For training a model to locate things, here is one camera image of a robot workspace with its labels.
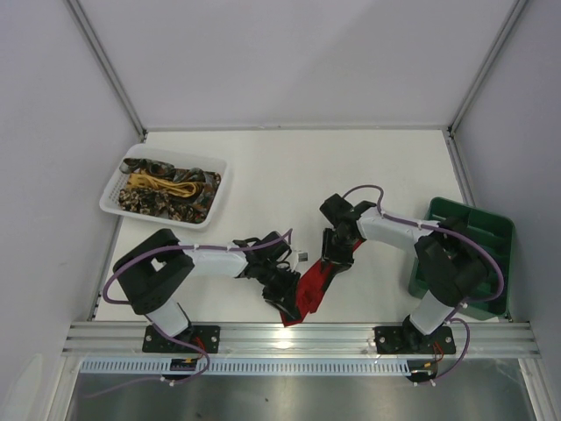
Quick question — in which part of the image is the red necktie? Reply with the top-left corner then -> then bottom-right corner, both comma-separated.
280,260 -> 351,327

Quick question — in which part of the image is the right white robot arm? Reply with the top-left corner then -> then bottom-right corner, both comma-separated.
320,194 -> 505,351

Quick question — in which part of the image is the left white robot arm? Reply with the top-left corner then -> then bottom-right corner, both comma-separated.
103,229 -> 301,339

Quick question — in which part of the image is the dark multicolour patterned tie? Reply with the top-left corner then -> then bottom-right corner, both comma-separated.
119,158 -> 222,224

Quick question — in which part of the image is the brown floral tie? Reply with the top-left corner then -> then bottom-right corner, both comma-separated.
117,188 -> 199,223

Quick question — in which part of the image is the yellow patterned tie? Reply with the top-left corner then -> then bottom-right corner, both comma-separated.
125,173 -> 203,197

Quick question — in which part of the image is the green divided organizer tray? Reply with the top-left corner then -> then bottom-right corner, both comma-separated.
426,196 -> 515,321

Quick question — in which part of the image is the white plastic basket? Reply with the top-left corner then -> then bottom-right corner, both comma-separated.
99,144 -> 231,230

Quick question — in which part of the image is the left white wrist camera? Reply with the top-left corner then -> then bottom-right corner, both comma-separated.
295,250 -> 309,263

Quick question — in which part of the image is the white slotted cable duct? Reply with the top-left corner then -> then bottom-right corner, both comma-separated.
80,357 -> 411,376

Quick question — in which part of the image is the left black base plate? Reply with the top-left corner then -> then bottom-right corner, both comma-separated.
142,325 -> 221,353

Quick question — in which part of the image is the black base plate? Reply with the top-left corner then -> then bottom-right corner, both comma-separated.
373,325 -> 457,355
142,325 -> 221,353

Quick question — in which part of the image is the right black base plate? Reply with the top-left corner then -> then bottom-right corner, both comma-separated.
373,325 -> 457,355

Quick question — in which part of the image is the aluminium mounting rail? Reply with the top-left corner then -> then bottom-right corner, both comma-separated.
62,321 -> 541,359

